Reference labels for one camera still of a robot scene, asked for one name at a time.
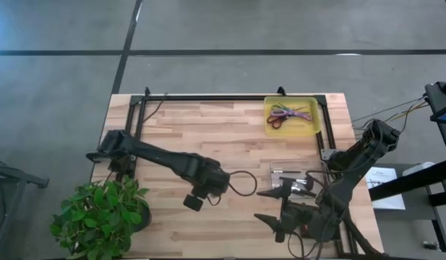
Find red and black scissors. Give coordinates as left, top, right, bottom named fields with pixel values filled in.
left=266, top=114, right=287, bottom=130

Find clear plastic bin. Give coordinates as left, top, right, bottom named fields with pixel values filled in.
left=269, top=160, right=334, bottom=199

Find white container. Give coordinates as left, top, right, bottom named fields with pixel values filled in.
left=402, top=161, right=436, bottom=178

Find green potted plant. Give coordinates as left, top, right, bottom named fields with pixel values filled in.
left=49, top=175, right=153, bottom=260

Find purple scissors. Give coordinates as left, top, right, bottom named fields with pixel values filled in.
left=269, top=109, right=314, bottom=123

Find black left camera cable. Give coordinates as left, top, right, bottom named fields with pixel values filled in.
left=141, top=92, right=259, bottom=207

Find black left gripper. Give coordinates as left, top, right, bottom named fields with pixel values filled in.
left=189, top=161, right=231, bottom=200

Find yellow and black wire bundle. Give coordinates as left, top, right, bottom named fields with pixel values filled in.
left=351, top=94, right=432, bottom=131

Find green scissors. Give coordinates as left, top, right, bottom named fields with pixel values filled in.
left=271, top=103, right=310, bottom=113

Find yellow plastic bin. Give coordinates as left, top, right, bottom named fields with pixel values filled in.
left=263, top=95, right=322, bottom=138

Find black monitor desk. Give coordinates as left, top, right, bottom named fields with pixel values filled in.
left=424, top=78, right=446, bottom=162

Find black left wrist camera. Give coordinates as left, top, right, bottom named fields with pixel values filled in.
left=182, top=194, right=205, bottom=212

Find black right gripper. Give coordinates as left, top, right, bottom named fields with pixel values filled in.
left=253, top=175, right=320, bottom=243

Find white paper sheet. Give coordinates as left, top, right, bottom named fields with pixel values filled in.
left=365, top=165, right=407, bottom=211

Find black table stand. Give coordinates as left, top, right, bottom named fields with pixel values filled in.
left=369, top=158, right=446, bottom=254
left=0, top=155, right=50, bottom=260

